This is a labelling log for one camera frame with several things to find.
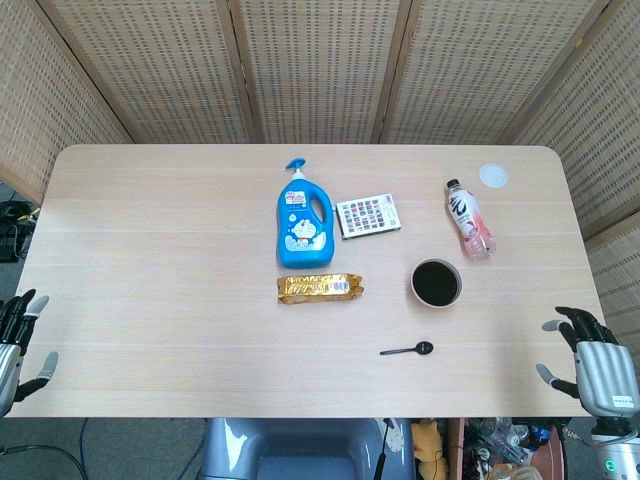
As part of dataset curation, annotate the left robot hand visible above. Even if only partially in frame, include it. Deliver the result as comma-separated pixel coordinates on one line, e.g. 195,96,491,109
0,288,60,419

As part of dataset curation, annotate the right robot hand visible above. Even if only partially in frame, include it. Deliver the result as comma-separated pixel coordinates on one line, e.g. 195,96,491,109
535,305,640,419

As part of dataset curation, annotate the black plastic spoon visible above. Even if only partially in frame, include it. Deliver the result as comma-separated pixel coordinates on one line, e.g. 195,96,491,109
379,340,435,357

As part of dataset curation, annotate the white bowl dark inside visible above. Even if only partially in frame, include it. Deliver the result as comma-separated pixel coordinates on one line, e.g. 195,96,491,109
410,257,463,308

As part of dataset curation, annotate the red-brown wooden crate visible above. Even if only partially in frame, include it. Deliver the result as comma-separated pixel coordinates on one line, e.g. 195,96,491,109
446,418,567,480

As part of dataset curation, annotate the yellow cloth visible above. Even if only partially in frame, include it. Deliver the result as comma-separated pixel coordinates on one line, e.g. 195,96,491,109
412,418,449,480

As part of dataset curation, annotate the pink drink bottle black cap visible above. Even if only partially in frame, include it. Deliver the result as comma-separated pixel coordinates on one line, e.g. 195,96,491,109
445,178,497,261

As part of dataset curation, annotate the woven rattan screen panel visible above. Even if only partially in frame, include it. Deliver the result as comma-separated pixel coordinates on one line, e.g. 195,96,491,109
499,0,640,351
377,0,604,146
37,0,264,146
227,0,416,146
0,0,134,206

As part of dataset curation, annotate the playing card box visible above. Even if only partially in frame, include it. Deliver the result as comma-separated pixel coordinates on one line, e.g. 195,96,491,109
335,193,403,240

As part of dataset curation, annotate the gold biscuit pack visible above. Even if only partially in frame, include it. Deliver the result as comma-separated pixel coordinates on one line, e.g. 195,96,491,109
276,272,365,306

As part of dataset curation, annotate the grey-blue robot torso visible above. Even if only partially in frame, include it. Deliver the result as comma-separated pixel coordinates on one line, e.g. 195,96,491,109
199,417,416,480

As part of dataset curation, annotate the blue detergent bottle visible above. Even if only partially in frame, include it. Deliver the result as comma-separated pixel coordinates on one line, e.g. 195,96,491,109
275,157,335,268

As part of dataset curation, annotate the black floor cable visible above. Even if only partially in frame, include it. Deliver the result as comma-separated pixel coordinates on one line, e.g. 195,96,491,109
0,443,84,480

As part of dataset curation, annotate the black cable bundle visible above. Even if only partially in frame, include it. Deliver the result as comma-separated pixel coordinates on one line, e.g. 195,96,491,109
0,199,41,264

